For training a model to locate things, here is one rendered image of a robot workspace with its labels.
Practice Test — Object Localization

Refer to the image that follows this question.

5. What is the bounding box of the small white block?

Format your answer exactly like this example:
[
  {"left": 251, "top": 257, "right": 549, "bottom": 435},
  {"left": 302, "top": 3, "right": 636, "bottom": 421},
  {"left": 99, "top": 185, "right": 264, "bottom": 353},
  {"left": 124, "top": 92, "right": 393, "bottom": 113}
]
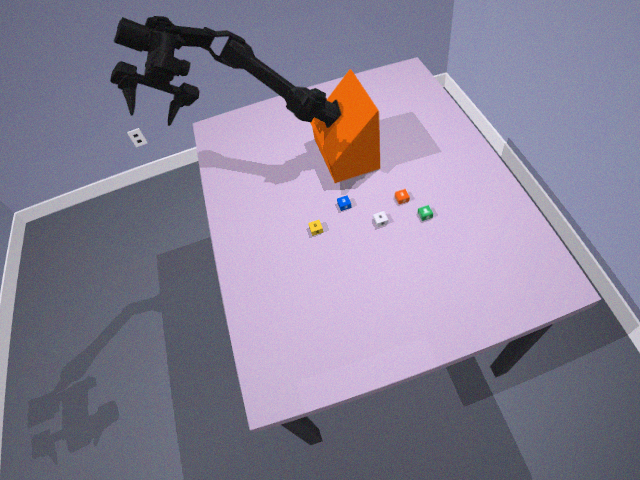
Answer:
[{"left": 373, "top": 211, "right": 389, "bottom": 227}]

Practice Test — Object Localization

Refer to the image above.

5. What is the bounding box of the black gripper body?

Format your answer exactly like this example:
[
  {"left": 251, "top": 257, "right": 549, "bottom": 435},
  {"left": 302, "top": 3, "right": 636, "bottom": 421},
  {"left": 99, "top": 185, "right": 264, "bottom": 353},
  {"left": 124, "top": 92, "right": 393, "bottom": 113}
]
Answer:
[{"left": 110, "top": 49, "right": 199, "bottom": 106}]

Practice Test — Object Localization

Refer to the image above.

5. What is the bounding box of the small blue block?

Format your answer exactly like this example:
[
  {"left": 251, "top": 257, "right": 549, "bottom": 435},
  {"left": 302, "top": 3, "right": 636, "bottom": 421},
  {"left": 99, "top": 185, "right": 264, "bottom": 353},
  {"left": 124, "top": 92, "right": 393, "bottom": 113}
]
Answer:
[{"left": 337, "top": 195, "right": 352, "bottom": 211}]

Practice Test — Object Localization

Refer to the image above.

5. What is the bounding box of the small yellow block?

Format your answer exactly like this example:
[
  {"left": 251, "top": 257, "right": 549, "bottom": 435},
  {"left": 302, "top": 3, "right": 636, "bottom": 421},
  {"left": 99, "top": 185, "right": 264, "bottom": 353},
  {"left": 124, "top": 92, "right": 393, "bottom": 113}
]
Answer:
[{"left": 308, "top": 220, "right": 323, "bottom": 236}]

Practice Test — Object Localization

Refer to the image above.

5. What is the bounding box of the green block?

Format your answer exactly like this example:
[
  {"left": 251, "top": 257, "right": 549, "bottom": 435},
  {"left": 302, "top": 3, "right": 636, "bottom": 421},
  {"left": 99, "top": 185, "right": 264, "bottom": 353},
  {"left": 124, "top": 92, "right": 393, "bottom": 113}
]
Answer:
[{"left": 418, "top": 206, "right": 433, "bottom": 221}]

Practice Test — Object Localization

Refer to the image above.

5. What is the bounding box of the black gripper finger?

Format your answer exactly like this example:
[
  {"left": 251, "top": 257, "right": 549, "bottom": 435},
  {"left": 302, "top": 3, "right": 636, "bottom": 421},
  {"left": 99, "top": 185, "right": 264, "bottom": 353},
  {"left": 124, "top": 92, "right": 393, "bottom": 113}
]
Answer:
[
  {"left": 168, "top": 92, "right": 192, "bottom": 126},
  {"left": 118, "top": 75, "right": 139, "bottom": 116}
]

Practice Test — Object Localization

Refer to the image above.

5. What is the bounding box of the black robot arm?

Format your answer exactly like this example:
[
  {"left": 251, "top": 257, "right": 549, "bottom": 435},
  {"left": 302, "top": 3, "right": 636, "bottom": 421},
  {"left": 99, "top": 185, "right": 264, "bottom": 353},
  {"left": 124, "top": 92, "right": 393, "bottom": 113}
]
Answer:
[{"left": 114, "top": 16, "right": 342, "bottom": 128}]

